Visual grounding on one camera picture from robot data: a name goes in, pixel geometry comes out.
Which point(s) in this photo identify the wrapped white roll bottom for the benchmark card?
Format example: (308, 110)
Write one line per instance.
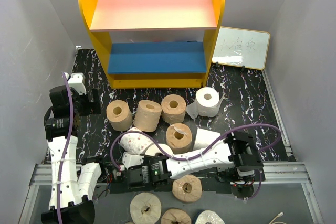
(208, 217)

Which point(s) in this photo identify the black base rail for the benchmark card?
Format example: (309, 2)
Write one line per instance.
(212, 179)

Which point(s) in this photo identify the white dotted roll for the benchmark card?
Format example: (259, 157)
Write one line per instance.
(152, 150)

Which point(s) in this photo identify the yellow shelf unit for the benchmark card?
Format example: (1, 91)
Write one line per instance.
(153, 43)

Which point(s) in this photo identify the wrapped tan roll front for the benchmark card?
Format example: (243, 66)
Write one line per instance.
(187, 189)

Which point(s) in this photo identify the white patterned paper roll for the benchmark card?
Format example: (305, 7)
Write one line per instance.
(135, 143)

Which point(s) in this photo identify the wrapped white roll front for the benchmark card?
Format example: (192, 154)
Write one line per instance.
(145, 208)

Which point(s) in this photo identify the tan paper roll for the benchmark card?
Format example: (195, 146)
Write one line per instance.
(173, 109)
(119, 115)
(147, 115)

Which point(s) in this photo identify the white paper roll sheet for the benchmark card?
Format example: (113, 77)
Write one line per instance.
(207, 103)

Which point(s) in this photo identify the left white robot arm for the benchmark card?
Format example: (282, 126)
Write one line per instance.
(72, 187)

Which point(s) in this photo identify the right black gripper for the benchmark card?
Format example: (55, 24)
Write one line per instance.
(140, 167)

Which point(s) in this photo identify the wrapped tan roll bottom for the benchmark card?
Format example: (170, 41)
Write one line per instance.
(172, 216)

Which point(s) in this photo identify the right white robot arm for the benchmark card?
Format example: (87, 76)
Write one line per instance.
(233, 151)

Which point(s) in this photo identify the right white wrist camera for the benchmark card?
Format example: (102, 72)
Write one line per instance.
(130, 160)

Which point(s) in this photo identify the tan roll with white scrap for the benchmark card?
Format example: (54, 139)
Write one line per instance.
(179, 138)

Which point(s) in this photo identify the wrapped tan roll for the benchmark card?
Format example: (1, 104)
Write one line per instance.
(172, 216)
(187, 189)

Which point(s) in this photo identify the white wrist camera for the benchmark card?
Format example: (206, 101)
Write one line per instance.
(77, 82)
(130, 160)

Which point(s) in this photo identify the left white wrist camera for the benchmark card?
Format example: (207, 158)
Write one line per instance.
(77, 82)

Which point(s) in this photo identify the small whiteboard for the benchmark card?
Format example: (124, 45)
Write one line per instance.
(241, 48)

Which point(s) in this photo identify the plain white lying roll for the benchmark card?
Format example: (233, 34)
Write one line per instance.
(204, 138)

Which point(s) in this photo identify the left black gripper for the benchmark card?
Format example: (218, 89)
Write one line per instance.
(92, 107)

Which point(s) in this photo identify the wrapped white roll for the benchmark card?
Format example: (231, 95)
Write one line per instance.
(145, 208)
(208, 217)

